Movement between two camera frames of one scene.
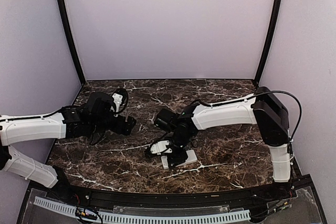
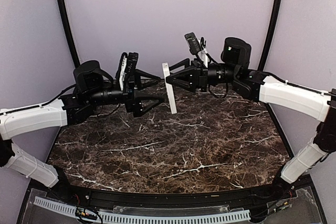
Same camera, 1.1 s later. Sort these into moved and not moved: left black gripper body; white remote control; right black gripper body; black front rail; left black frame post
Moved: white remote control; left black gripper body; right black gripper body
Not moved: left black frame post; black front rail
